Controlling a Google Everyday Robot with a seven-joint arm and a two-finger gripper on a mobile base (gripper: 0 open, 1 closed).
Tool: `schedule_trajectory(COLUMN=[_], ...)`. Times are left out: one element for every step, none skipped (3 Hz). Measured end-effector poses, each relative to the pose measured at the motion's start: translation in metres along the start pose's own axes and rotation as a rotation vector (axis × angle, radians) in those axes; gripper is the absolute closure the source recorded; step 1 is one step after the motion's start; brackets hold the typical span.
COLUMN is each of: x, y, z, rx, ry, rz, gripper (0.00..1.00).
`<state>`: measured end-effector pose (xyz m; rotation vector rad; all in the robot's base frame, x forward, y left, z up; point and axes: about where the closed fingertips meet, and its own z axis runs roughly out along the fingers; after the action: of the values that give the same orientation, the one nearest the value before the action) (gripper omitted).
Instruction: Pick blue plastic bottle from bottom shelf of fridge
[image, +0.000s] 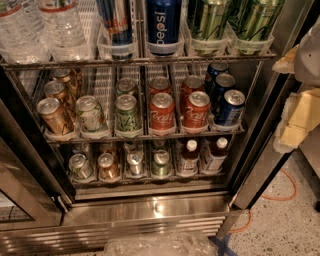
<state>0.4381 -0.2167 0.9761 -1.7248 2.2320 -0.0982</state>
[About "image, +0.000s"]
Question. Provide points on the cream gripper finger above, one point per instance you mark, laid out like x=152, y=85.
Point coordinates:
x=285, y=65
x=301, y=114

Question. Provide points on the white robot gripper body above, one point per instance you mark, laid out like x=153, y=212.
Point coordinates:
x=308, y=58

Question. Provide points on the brown tea bottle white cap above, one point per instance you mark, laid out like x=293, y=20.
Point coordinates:
x=214, y=156

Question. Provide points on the stainless fridge door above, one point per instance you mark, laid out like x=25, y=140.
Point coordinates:
x=259, y=162

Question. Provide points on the brown tea bottle left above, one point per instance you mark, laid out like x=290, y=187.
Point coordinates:
x=188, y=158

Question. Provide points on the silver can bottom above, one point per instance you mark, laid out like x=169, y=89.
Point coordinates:
x=135, y=161

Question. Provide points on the gold can bottom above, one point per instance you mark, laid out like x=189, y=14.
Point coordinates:
x=108, y=167

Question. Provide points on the gold can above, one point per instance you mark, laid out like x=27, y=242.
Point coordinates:
x=55, y=116
x=69, y=78
x=108, y=167
x=58, y=90

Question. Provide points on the white green can bottom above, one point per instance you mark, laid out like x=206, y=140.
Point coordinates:
x=80, y=167

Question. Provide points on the white green can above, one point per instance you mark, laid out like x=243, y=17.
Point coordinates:
x=80, y=167
x=90, y=113

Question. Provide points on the clear water bottle right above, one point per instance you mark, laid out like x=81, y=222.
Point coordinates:
x=65, y=34

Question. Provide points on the clear water bottle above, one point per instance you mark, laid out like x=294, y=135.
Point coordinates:
x=65, y=34
x=19, y=43

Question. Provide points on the clear water bottle left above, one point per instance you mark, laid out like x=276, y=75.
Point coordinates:
x=19, y=43

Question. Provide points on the left glass fridge door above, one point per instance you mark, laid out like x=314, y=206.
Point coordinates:
x=24, y=204

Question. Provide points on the green tall can right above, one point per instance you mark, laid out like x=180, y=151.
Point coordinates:
x=253, y=20

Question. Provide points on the green tall can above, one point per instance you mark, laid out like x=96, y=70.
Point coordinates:
x=253, y=20
x=206, y=21

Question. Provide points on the blue pepsi can middle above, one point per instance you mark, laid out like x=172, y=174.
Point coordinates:
x=222, y=83

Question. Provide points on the blue pepsi can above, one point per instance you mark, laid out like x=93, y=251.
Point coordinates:
x=163, y=23
x=213, y=70
x=231, y=107
x=222, y=83

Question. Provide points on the blue pepsi can front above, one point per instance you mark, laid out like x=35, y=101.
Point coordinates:
x=231, y=107

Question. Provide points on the blue pepsi can rear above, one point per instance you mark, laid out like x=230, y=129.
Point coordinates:
x=213, y=70

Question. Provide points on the green tall can left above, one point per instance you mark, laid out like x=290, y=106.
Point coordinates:
x=206, y=21

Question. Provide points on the red coke can rear right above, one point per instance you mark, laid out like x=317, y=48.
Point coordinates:
x=190, y=84

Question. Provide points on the red coke can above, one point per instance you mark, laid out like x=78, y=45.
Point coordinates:
x=190, y=84
x=160, y=84
x=162, y=111
x=196, y=110

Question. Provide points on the red coke can front right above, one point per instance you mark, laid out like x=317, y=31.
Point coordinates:
x=196, y=110

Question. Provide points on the red coke can rear left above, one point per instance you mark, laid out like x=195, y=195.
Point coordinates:
x=160, y=84

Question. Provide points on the red coke can front left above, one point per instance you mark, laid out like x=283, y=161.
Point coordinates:
x=162, y=111

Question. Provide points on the blue pepsi can top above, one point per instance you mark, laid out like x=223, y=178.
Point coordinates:
x=163, y=23

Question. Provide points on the blue floor tape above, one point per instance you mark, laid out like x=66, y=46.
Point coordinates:
x=223, y=246

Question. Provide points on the green can rear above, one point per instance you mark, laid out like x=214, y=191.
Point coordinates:
x=126, y=86

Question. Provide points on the green can front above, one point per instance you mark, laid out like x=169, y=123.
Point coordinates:
x=127, y=113

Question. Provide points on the red bull can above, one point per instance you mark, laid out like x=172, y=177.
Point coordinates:
x=115, y=18

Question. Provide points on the clear plastic bag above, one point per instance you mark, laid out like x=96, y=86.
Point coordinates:
x=169, y=244

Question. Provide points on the gold can rear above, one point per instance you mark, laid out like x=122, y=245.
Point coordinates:
x=69, y=78

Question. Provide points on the gold can middle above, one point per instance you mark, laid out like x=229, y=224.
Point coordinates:
x=58, y=90

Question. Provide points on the gold can front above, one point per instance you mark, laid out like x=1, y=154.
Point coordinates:
x=55, y=116

